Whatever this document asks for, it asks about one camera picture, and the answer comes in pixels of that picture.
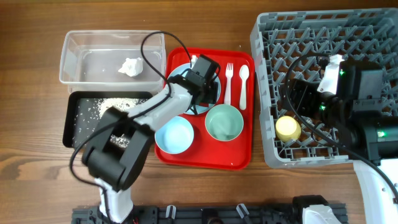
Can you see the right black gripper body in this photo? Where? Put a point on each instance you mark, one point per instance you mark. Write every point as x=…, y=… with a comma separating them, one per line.
x=306, y=101

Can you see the yellow plastic cup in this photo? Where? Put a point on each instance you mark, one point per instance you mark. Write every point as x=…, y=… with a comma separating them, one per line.
x=287, y=128

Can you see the light blue bowl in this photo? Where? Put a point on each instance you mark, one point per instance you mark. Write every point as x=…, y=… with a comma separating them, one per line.
x=176, y=136

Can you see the white napkin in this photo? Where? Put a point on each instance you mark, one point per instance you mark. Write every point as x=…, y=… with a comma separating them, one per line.
x=132, y=67

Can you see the rice and food scraps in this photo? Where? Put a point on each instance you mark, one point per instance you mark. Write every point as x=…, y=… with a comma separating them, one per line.
x=90, y=110

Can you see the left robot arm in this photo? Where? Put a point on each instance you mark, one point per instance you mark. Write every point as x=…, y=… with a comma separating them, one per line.
x=116, y=151

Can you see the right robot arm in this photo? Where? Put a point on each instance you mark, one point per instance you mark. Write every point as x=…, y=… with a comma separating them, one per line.
x=345, y=110

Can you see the grey dishwasher rack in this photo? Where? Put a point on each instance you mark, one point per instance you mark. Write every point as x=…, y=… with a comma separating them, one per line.
x=278, y=38

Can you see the white plastic spoon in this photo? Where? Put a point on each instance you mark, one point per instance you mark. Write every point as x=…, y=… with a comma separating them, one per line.
x=244, y=75

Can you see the white plastic fork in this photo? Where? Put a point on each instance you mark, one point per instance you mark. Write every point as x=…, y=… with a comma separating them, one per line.
x=229, y=75

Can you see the mint green bowl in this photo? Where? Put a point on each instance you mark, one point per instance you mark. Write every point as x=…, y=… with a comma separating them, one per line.
x=224, y=122

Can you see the red serving tray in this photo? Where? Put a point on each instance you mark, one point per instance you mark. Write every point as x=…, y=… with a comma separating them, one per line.
x=205, y=151

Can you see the light blue plate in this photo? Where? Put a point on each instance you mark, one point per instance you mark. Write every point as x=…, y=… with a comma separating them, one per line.
x=203, y=107

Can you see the clear plastic bin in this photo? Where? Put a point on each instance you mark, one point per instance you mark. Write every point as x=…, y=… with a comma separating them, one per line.
x=91, y=59

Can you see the black plastic tray bin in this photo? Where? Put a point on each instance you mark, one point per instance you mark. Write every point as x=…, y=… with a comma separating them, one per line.
x=77, y=95

